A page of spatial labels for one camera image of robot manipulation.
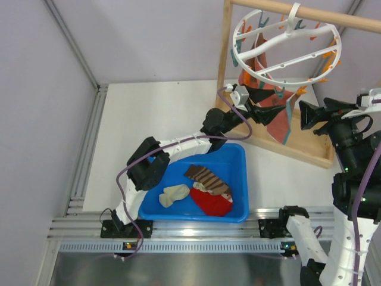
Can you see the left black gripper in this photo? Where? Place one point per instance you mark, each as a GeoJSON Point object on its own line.
{"type": "Point", "coordinates": [264, 115]}

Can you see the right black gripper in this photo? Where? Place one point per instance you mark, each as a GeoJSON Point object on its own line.
{"type": "Point", "coordinates": [332, 109]}

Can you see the teal clip front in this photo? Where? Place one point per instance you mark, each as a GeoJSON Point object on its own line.
{"type": "Point", "coordinates": [279, 92]}

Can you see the pink and brown sock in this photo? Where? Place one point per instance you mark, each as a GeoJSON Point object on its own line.
{"type": "Point", "coordinates": [280, 128]}

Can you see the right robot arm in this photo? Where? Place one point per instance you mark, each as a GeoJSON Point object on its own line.
{"type": "Point", "coordinates": [355, 191]}

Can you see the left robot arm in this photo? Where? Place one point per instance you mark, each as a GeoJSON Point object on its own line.
{"type": "Point", "coordinates": [147, 166]}

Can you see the orange clip front right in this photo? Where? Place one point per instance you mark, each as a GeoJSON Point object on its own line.
{"type": "Point", "coordinates": [301, 91]}

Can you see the orange clip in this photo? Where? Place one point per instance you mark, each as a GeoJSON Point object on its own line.
{"type": "Point", "coordinates": [246, 78]}
{"type": "Point", "coordinates": [301, 91]}
{"type": "Point", "coordinates": [244, 28]}
{"type": "Point", "coordinates": [283, 22]}

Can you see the orange clip lower left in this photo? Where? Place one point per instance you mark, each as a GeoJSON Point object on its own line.
{"type": "Point", "coordinates": [246, 78]}

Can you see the white round clip hanger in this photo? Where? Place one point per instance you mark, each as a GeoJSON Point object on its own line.
{"type": "Point", "coordinates": [295, 58]}

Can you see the teal clip left rim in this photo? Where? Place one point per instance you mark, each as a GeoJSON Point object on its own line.
{"type": "Point", "coordinates": [234, 51]}

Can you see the orange clip inner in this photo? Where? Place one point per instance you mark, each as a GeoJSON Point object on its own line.
{"type": "Point", "coordinates": [244, 28]}

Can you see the teal clip holding sock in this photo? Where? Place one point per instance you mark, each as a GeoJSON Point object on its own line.
{"type": "Point", "coordinates": [262, 21]}

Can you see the teal clip far right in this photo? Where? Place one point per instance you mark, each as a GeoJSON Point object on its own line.
{"type": "Point", "coordinates": [299, 25]}

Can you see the orange clip far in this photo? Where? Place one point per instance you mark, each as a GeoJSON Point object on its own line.
{"type": "Point", "coordinates": [283, 22]}

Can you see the wooden hanging rack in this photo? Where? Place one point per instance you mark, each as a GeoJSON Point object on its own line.
{"type": "Point", "coordinates": [301, 145]}

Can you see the blue plastic bin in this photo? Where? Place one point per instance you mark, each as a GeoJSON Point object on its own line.
{"type": "Point", "coordinates": [228, 163]}

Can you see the brown striped sock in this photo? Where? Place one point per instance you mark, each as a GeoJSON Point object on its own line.
{"type": "Point", "coordinates": [209, 180]}

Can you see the small cream sock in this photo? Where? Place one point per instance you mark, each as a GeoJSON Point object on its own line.
{"type": "Point", "coordinates": [199, 186]}

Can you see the red sock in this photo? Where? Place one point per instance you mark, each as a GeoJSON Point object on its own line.
{"type": "Point", "coordinates": [211, 205]}

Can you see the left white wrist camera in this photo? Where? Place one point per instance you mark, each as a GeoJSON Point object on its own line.
{"type": "Point", "coordinates": [238, 94]}

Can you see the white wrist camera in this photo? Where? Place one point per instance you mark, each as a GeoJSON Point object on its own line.
{"type": "Point", "coordinates": [238, 94]}
{"type": "Point", "coordinates": [369, 101]}

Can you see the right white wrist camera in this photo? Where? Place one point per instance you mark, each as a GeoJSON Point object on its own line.
{"type": "Point", "coordinates": [369, 101]}

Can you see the aluminium mounting rail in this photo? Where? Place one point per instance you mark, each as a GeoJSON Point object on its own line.
{"type": "Point", "coordinates": [81, 232]}

